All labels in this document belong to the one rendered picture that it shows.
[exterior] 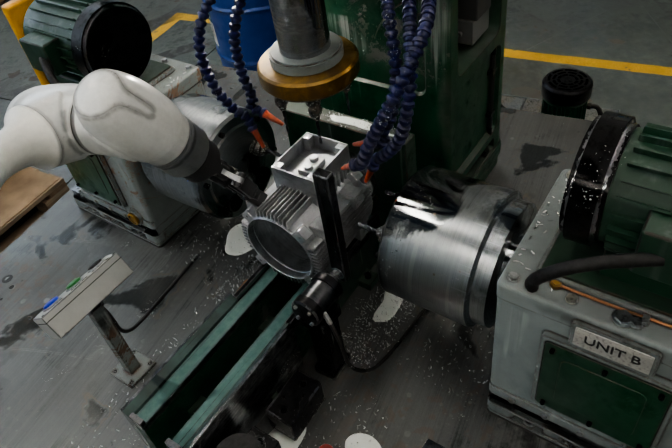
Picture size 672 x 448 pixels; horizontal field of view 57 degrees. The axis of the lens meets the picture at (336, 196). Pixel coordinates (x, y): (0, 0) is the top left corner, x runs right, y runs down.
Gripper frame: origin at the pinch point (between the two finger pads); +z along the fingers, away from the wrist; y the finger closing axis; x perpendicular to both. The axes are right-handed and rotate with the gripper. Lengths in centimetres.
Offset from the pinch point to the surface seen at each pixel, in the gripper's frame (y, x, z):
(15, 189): 196, 28, 95
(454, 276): -41.2, 0.1, 1.7
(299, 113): 4.4, -20.5, 8.3
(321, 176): -19.8, -5.2, -12.7
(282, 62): -5.5, -20.6, -16.1
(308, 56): -9.0, -23.1, -15.1
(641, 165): -62, -19, -17
